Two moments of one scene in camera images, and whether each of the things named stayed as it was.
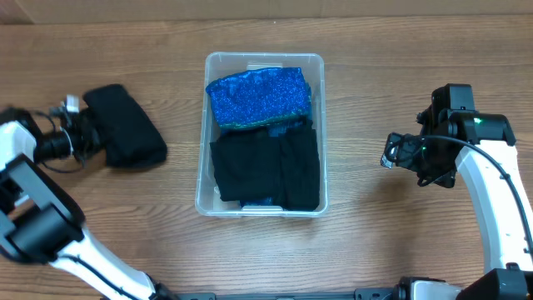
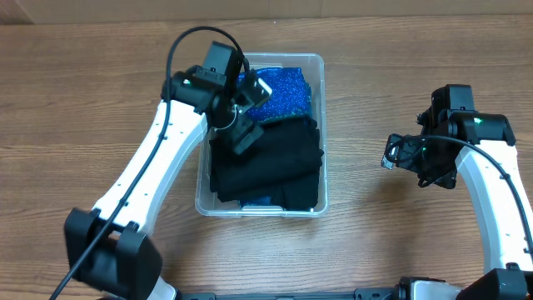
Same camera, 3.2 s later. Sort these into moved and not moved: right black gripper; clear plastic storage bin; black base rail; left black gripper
Moved: left black gripper
Not moved: right black gripper; clear plastic storage bin; black base rail
